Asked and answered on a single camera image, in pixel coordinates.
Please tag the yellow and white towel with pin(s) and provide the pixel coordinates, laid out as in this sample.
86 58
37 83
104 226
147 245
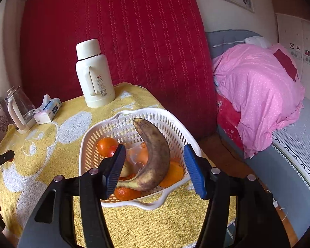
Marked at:
67 139

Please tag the red quilted cover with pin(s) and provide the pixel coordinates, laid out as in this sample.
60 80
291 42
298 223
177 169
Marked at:
144 44

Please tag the medium orange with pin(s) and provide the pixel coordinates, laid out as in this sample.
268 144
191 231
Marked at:
126 193
104 144

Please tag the white plastic basket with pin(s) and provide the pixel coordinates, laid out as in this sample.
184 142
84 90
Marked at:
111 126

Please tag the cream thermos jug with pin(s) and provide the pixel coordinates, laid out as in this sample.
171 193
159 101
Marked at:
103 64

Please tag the white pillow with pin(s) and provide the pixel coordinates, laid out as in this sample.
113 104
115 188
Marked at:
258 41

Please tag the pink dotted duvet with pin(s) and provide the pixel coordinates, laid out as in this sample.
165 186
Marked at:
261 87

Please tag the red tomato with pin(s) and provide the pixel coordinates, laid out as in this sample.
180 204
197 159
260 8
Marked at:
112 152

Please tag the overripe brown banana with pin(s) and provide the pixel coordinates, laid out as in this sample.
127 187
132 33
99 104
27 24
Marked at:
155 155

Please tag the dark red cloth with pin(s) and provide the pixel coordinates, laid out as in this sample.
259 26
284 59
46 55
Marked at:
286 63

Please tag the brown round fruit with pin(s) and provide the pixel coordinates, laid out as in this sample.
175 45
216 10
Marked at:
125 171

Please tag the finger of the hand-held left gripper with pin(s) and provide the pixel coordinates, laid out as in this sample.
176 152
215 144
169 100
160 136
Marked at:
2 158

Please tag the orange plastic bag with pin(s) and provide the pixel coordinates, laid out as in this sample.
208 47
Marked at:
135 157

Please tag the glass electric kettle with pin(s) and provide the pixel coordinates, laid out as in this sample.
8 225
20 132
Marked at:
20 103

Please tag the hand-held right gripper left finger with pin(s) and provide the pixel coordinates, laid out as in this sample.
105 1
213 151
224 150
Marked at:
116 170

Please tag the large orange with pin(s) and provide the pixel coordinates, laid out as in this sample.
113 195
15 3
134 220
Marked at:
175 174

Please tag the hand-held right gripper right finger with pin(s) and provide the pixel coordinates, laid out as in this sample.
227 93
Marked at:
195 170

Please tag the red floral sheet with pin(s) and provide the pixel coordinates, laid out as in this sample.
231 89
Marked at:
227 118

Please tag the tissue pack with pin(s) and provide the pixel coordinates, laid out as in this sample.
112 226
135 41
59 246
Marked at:
45 116

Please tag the grey upholstered bed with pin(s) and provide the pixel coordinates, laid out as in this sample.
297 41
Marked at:
222 41

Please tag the beige wardrobe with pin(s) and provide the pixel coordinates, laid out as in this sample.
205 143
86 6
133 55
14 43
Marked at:
299 31

